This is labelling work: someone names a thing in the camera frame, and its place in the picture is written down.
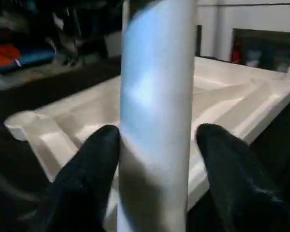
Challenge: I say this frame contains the white glass-door cabinet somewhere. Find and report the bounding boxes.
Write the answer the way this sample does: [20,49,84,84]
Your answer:
[194,0,290,73]

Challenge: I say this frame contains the black work mat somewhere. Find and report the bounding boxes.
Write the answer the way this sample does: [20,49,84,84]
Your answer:
[0,55,290,232]

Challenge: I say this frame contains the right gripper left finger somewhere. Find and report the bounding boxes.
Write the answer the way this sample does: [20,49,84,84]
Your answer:
[31,126,121,232]

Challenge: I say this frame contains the white plastic table top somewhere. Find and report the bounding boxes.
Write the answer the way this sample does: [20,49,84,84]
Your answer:
[3,57,290,213]

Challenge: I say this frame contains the blue flat item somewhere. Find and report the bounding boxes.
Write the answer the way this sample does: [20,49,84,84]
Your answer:
[0,48,56,73]

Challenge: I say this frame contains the orange fabric item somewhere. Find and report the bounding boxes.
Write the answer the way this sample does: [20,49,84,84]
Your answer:
[0,40,22,67]

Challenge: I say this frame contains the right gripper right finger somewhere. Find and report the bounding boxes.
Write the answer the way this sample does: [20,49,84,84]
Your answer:
[195,123,290,232]

